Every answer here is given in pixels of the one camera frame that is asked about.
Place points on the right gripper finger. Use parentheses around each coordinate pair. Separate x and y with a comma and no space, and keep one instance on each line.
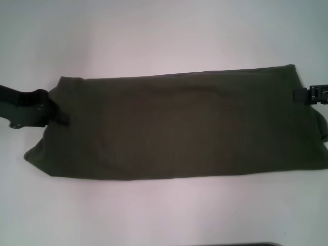
(312,94)

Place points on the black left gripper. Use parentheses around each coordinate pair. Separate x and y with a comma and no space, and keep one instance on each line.
(23,98)

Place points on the dark green t-shirt pink print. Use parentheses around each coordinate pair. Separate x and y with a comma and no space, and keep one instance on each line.
(166,123)

